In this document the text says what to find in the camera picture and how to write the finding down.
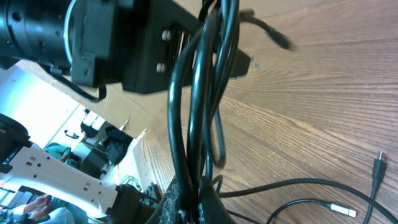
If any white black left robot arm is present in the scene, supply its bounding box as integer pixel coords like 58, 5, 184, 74
1, 0, 249, 223

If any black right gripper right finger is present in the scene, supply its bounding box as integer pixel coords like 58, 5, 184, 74
198, 176, 236, 224

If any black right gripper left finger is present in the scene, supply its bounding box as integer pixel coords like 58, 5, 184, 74
146, 177, 190, 224

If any seated person in background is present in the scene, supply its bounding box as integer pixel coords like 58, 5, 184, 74
1, 194, 89, 224

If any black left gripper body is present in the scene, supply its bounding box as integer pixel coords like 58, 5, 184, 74
63, 0, 252, 95

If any black USB cable bundle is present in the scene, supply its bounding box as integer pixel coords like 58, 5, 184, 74
167, 0, 398, 224

